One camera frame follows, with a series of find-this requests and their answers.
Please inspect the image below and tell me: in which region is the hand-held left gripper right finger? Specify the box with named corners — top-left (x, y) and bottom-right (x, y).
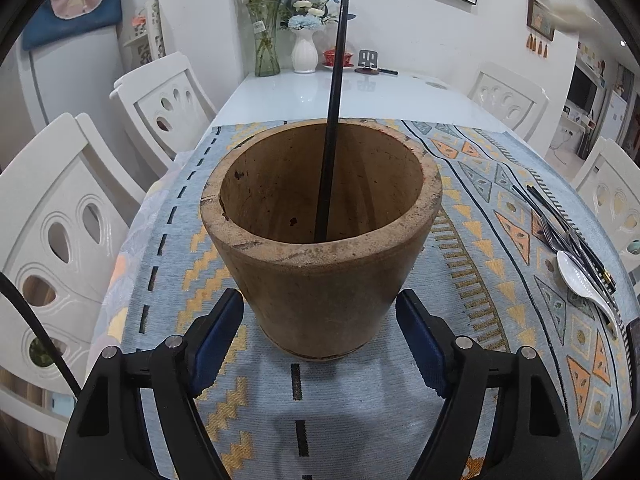
top-left (395, 287), bottom-right (583, 480)

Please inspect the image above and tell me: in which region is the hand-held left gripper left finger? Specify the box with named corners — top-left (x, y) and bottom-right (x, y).
top-left (55, 287), bottom-right (246, 480)

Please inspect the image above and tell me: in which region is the white dotted rice paddle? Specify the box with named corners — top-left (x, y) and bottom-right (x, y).
top-left (556, 250), bottom-right (622, 337)

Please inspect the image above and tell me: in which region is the wooden utensil holder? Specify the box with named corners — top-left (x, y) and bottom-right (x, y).
top-left (200, 119), bottom-right (443, 361)

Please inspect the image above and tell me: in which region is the black chopstick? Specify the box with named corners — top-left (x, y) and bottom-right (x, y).
top-left (514, 186), bottom-right (613, 291)
top-left (312, 0), bottom-right (352, 241)
top-left (511, 185), bottom-right (618, 295)
top-left (527, 187), bottom-right (615, 283)
top-left (526, 186), bottom-right (617, 286)

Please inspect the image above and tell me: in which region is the patterned blue tablecloth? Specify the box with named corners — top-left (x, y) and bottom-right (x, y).
top-left (87, 117), bottom-right (636, 480)

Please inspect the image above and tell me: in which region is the white dining chair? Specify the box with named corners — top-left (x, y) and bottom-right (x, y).
top-left (110, 51), bottom-right (218, 176)
top-left (570, 136), bottom-right (640, 301)
top-left (0, 112), bottom-right (146, 461)
top-left (467, 62), bottom-right (550, 143)

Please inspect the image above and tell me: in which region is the television screen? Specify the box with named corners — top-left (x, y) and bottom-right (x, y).
top-left (567, 66), bottom-right (599, 113)

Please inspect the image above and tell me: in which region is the white refrigerator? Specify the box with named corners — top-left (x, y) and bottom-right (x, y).
top-left (15, 22), bottom-right (126, 136)

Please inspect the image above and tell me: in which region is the glass vase with green plants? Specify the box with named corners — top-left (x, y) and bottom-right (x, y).
top-left (230, 0), bottom-right (296, 78)

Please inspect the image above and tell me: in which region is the red tea cup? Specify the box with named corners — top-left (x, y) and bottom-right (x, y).
top-left (322, 46), bottom-right (356, 70)

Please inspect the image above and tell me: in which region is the white vase with flowers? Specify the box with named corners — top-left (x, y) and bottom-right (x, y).
top-left (287, 0), bottom-right (358, 74)

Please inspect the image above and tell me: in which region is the white shelf rack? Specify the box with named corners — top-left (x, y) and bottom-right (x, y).
top-left (122, 0), bottom-right (167, 66)

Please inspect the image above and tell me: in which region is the blue cloth with pink fan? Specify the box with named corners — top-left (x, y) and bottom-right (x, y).
top-left (21, 0), bottom-right (123, 51)

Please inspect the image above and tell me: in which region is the black cable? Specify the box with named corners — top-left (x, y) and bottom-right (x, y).
top-left (0, 272), bottom-right (83, 396)

